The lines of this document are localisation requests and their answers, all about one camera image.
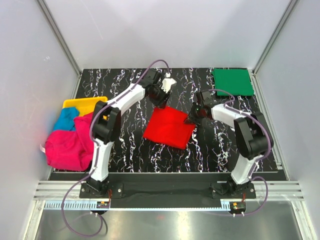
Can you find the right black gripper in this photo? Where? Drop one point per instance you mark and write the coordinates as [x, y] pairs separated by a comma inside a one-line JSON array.
[[191, 118]]

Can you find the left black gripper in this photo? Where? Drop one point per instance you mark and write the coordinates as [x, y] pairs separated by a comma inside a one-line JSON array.
[[161, 102]]

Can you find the red t-shirt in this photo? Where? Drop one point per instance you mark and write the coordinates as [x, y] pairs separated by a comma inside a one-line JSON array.
[[167, 126]]

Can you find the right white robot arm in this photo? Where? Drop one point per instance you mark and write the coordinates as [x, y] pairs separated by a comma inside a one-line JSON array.
[[253, 138]]

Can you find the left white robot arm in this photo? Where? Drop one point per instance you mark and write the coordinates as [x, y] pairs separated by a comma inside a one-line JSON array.
[[106, 122]]

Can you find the folded green t-shirt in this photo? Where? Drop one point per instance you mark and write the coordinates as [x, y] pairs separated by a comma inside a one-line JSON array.
[[235, 81]]

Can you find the yellow plastic bin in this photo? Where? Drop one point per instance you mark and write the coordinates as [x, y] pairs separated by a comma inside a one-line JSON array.
[[84, 105]]

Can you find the blue t-shirt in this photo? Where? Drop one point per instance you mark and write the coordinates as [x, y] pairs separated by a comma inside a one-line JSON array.
[[65, 121]]

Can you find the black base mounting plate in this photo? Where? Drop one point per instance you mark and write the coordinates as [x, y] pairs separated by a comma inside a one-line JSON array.
[[172, 190]]

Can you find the magenta t-shirt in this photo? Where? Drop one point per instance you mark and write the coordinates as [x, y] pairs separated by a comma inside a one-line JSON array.
[[71, 150]]

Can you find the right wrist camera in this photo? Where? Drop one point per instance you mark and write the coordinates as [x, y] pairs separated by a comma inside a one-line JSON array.
[[205, 98]]

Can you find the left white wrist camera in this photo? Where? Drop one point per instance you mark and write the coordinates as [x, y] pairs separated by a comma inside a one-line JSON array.
[[168, 82]]

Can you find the right aluminium frame post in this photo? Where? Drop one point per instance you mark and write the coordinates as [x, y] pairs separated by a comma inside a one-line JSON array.
[[275, 34]]

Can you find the aluminium frame post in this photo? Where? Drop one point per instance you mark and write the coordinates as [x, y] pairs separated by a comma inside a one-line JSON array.
[[58, 35], [275, 34]]

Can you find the front aluminium rail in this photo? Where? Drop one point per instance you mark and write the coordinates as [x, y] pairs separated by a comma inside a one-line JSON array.
[[55, 196]]

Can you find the left aluminium frame post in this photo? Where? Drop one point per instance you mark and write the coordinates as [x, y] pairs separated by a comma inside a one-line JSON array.
[[58, 35]]

